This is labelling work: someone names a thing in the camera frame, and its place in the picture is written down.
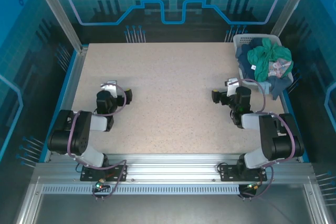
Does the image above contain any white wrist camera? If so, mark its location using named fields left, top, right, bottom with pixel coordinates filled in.
left=100, top=79, right=118, bottom=98
left=224, top=77, right=240, bottom=97

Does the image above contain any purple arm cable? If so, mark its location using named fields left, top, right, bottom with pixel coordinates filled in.
left=228, top=78, right=296, bottom=201
left=67, top=82, right=129, bottom=201

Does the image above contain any white plastic laundry basket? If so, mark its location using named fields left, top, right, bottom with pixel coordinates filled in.
left=233, top=34, right=294, bottom=88

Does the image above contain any right controller board with LED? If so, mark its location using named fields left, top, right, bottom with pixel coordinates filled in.
left=241, top=182, right=263, bottom=192

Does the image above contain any aluminium mounting rail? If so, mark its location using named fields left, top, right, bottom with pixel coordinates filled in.
left=31, top=153, right=314, bottom=186

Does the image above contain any dark blue t-shirt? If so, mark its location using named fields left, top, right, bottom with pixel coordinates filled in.
left=235, top=37, right=263, bottom=80

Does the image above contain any aluminium frame post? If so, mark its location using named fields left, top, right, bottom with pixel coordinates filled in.
left=29, top=0, right=89, bottom=53
left=270, top=0, right=316, bottom=38

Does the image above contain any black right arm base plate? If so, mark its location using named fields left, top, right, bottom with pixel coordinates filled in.
left=219, top=164, right=268, bottom=182

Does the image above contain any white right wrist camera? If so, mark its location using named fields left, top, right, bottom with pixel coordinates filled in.
left=224, top=77, right=240, bottom=97

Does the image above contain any left controller board with LED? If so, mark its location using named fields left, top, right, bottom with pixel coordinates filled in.
left=93, top=179, right=111, bottom=192

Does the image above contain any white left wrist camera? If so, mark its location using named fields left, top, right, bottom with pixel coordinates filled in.
left=100, top=79, right=118, bottom=98

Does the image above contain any controller board with led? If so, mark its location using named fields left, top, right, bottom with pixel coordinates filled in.
left=93, top=179, right=111, bottom=192
left=241, top=182, right=263, bottom=192

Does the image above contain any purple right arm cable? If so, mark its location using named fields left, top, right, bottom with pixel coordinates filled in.
left=228, top=78, right=296, bottom=201

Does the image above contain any slotted grey cable duct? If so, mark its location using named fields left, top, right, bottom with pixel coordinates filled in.
left=41, top=185, right=241, bottom=196

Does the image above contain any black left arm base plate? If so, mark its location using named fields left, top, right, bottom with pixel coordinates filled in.
left=80, top=165, right=128, bottom=182

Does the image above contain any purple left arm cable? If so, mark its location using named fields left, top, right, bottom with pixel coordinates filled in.
left=67, top=82, right=129, bottom=201

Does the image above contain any grey-blue t-shirt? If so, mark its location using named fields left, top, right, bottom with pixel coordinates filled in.
left=258, top=76, right=292, bottom=101

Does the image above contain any green printed t-shirt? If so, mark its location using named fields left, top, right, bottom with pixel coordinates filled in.
left=246, top=37, right=293, bottom=82

